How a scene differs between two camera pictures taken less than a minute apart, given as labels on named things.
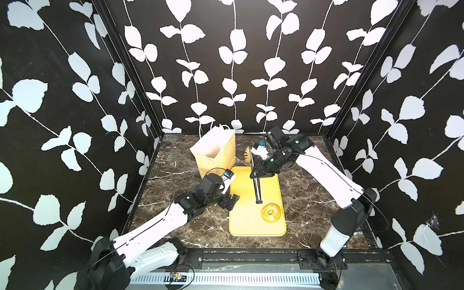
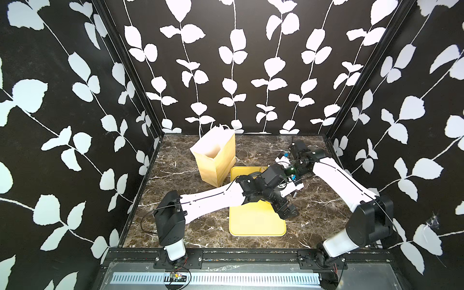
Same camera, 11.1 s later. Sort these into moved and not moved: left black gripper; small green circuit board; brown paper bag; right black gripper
Moved: right black gripper; left black gripper
Not moved: small green circuit board; brown paper bag
